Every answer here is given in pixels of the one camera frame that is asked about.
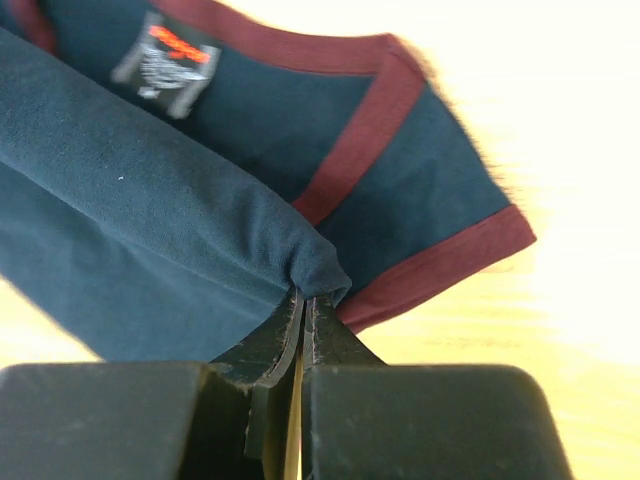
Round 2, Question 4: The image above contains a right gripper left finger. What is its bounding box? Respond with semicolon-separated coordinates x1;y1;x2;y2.
1;290;304;479

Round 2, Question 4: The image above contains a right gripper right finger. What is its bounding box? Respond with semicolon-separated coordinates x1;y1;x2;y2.
302;297;572;479

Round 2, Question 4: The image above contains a navy basketball jersey 23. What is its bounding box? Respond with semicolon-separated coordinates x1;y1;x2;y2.
1;1;535;361

